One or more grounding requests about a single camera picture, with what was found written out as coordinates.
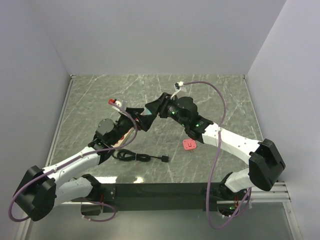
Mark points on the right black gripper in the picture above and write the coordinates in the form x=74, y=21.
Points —
x=160, y=105

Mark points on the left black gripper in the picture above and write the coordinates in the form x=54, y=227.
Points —
x=145, y=121

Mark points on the beige power strip red sockets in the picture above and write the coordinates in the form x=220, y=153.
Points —
x=123, y=139

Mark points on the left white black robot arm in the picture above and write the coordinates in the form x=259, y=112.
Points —
x=42, y=189

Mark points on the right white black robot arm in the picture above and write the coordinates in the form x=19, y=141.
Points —
x=265, y=164

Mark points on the pink square plug adapter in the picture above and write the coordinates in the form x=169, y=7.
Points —
x=189, y=144

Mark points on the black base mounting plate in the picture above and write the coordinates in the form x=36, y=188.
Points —
x=151, y=196

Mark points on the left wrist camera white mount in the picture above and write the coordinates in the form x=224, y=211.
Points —
x=118, y=103

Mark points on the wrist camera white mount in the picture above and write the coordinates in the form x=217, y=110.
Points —
x=179, y=87
x=118, y=103

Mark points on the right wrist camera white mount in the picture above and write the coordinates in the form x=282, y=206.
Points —
x=179, y=87

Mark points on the aluminium extrusion rail front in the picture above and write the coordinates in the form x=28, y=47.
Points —
x=278, y=193

